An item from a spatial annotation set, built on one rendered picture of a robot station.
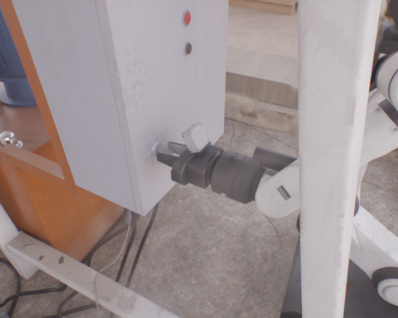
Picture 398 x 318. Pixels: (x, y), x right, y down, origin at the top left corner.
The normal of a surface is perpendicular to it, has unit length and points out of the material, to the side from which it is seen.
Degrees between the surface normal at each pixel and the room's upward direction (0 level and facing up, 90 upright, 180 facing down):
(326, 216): 93
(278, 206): 66
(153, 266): 0
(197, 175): 90
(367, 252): 90
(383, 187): 0
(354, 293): 0
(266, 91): 90
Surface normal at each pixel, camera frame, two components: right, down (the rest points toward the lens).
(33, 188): 0.90, 0.26
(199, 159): -0.02, -0.79
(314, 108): -0.50, 0.58
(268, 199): -0.47, 0.16
